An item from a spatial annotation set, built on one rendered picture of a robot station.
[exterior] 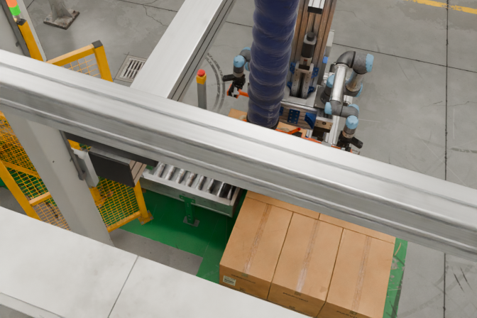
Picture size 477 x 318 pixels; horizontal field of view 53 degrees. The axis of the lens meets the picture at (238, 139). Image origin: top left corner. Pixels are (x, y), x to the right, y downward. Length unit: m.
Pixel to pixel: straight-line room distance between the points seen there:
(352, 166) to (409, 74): 4.94
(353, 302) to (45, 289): 3.03
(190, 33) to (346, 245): 2.75
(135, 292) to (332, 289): 2.96
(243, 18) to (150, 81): 4.89
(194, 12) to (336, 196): 0.71
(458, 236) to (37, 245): 0.71
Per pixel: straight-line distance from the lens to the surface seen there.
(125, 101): 0.98
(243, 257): 3.66
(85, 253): 0.81
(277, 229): 3.77
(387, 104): 5.42
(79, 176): 2.80
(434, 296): 4.49
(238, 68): 3.39
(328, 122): 3.82
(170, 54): 1.28
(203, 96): 4.17
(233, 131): 0.91
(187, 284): 0.77
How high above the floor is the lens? 3.95
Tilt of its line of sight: 55 degrees down
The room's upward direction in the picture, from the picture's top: 3 degrees clockwise
